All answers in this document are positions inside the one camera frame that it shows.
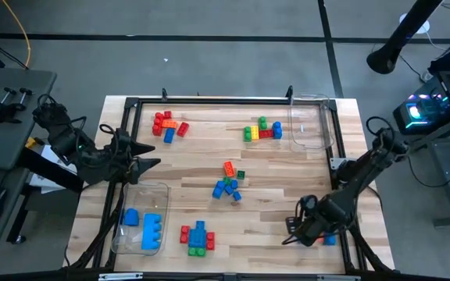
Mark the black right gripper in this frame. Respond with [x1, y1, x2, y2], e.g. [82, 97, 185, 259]
[285, 194, 352, 248]

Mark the clear plastic bin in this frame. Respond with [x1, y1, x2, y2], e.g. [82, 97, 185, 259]
[287, 92, 336, 152]
[110, 180, 171, 258]

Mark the large blue two-stud block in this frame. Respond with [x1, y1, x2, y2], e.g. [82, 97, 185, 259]
[271, 121, 284, 141]
[211, 180, 227, 201]

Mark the computer tower with lights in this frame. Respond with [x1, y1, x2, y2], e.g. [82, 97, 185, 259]
[391, 69, 450, 136]

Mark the large blue toy block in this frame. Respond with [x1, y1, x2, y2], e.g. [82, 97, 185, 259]
[188, 219, 208, 243]

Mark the large blue single-stud block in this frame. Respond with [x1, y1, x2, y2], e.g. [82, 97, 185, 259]
[123, 208, 141, 227]

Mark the white round disc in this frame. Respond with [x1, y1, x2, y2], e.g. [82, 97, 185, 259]
[398, 12, 431, 36]

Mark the black clamp tool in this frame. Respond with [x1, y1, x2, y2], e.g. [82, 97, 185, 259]
[0, 86, 34, 125]

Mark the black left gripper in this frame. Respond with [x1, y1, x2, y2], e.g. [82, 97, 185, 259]
[100, 126, 163, 185]

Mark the yellow cable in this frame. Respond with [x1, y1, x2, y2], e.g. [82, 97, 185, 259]
[1, 0, 32, 68]

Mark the black stand pole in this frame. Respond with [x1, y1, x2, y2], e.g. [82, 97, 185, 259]
[366, 0, 445, 76]

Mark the white paper sheet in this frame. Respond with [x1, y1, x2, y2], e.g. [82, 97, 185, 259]
[27, 144, 84, 195]

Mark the black desk support beam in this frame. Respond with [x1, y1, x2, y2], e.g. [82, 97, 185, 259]
[16, 147, 86, 194]

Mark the silver frame bracket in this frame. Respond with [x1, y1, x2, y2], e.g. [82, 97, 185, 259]
[317, 274, 362, 281]
[98, 272, 144, 281]

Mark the black aluminium table frame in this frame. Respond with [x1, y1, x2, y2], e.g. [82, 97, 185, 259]
[68, 86, 394, 280]

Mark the large blue four-stud block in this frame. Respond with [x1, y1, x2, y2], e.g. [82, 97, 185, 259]
[141, 212, 163, 251]

